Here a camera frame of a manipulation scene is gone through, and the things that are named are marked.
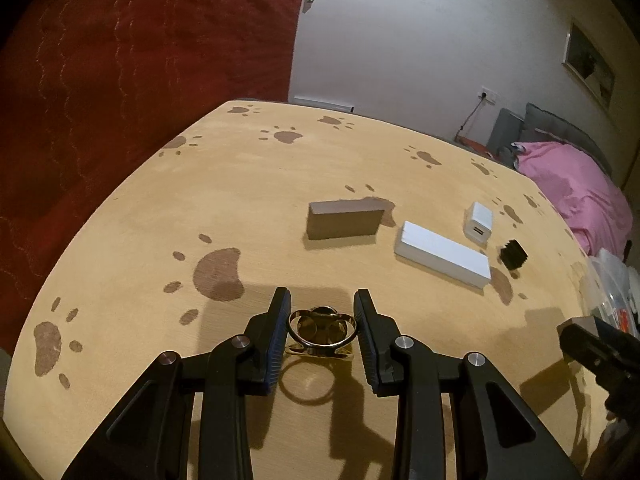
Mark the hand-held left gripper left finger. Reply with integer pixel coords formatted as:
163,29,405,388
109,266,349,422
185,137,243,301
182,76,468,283
60,287,292,480

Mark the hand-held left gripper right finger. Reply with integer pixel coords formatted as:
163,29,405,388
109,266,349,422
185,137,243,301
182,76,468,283
353,288,586,480

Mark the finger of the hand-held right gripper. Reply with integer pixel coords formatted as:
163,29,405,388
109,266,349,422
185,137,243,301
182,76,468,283
557,322,640,421

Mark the taupe wooden block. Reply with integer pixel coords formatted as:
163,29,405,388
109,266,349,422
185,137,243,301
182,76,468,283
307,199,386,240
556,316,601,333

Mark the gold pearl ring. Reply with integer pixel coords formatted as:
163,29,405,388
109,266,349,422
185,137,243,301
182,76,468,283
285,306,360,361

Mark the clear plastic bowl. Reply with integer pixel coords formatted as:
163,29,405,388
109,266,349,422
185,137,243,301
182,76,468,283
580,247,640,338

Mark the white rectangular block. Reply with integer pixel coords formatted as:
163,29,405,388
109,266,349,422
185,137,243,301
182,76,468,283
394,220,492,289

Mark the small black cube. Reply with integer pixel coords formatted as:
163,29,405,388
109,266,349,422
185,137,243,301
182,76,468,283
499,240,530,272

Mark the white usb charger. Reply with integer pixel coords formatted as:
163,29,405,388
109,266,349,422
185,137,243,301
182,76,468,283
463,202,495,242

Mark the pink blanket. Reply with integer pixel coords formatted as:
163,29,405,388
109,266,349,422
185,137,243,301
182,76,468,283
515,141,635,256

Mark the red quilted curtain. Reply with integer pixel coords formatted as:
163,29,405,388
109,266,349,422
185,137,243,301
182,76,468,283
0,0,313,356

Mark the black power cable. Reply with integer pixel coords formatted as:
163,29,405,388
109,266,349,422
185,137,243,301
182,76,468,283
454,97,487,142

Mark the framed wall picture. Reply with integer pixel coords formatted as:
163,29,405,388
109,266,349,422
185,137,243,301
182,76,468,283
562,17,617,110

